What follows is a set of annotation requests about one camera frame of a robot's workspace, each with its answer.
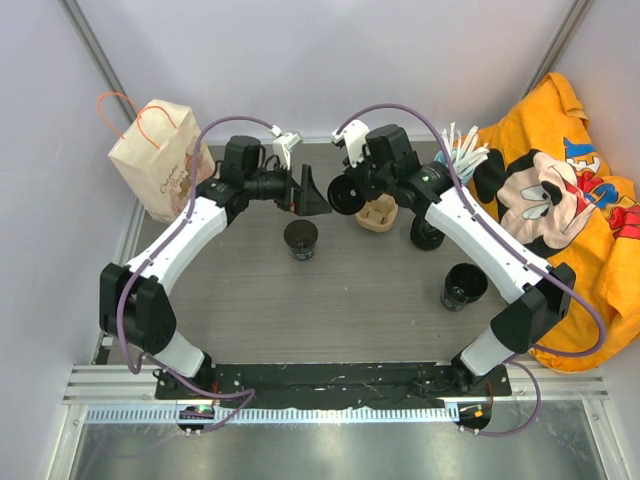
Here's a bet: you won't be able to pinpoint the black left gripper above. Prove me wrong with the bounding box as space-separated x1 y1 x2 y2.
245 159 332 217

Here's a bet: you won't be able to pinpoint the black coffee cup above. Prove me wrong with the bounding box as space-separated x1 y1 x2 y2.
283 219 319 261
440 263 488 311

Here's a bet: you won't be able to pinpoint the cream paper bag orange handles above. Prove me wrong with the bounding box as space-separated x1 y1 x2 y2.
96 92 215 224

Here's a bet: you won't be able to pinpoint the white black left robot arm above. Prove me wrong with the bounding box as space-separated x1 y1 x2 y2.
99 133 331 399

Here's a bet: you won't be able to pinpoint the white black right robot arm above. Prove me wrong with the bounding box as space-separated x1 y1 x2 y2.
328 120 576 395

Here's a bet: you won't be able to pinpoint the brown pulp cup carrier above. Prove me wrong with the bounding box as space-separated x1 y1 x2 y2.
354 194 399 233

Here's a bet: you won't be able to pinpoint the black ribbed cup lid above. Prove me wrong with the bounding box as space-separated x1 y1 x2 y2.
410 217 445 251

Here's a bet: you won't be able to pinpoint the light blue straw cup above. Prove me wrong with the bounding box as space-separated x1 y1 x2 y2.
434 151 475 186

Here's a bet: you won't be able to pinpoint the orange cartoon print cloth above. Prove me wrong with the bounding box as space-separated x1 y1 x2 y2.
469 73 639 373

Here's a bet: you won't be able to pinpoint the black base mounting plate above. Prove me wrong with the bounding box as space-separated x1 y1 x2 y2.
154 362 514 404

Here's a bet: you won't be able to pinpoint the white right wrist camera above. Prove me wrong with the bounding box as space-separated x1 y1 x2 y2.
331 120 369 168

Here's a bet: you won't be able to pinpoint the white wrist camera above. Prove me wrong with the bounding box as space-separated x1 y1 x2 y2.
331 120 369 168
270 125 303 170

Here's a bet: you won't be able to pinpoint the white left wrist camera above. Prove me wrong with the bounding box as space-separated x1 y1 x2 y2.
270 125 303 170

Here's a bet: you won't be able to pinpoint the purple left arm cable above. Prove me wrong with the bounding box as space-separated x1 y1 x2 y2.
115 115 281 434

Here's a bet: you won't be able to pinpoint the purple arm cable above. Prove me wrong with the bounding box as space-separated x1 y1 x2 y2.
115 115 281 434
334 103 609 436

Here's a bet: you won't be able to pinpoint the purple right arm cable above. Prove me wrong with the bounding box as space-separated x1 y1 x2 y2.
334 103 609 436

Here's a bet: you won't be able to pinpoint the aluminium frame rail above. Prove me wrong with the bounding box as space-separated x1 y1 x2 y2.
63 362 609 428

